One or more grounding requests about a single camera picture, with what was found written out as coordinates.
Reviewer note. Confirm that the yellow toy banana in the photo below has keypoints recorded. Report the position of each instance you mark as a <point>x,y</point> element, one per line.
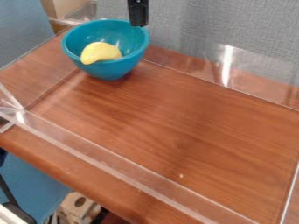
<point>99,51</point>

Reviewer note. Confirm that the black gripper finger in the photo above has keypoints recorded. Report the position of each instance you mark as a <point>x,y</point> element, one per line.
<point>138,12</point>

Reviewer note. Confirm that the blue bowl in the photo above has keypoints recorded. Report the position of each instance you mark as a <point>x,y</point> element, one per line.
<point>130,39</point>

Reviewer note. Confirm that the wooden block with hole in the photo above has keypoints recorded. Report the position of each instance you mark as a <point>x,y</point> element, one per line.
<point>78,209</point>

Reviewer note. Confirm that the clear acrylic barrier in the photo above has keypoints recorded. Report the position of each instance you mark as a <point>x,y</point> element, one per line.
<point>190,141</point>

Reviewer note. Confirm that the cardboard box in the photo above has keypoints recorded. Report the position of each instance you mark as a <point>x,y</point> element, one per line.
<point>69,12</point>

